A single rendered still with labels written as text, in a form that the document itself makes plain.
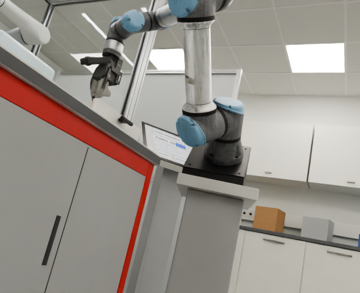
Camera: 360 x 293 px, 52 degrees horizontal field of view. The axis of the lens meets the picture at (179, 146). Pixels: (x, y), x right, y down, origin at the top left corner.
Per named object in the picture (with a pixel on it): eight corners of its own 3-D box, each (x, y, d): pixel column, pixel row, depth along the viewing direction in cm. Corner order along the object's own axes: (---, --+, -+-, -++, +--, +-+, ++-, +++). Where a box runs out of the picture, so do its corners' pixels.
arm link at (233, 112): (248, 134, 138) (253, 100, 131) (223, 145, 130) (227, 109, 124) (225, 122, 146) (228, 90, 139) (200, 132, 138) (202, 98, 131)
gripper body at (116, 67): (119, 86, 145) (127, 59, 148) (103, 76, 139) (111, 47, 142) (106, 88, 150) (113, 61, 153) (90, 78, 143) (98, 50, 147)
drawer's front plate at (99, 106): (134, 155, 146) (141, 129, 148) (89, 128, 121) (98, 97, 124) (130, 154, 146) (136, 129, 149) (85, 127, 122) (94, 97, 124)
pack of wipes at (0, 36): (17, 88, 80) (24, 70, 81) (51, 89, 76) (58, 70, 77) (-44, 49, 67) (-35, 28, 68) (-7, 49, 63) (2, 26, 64)
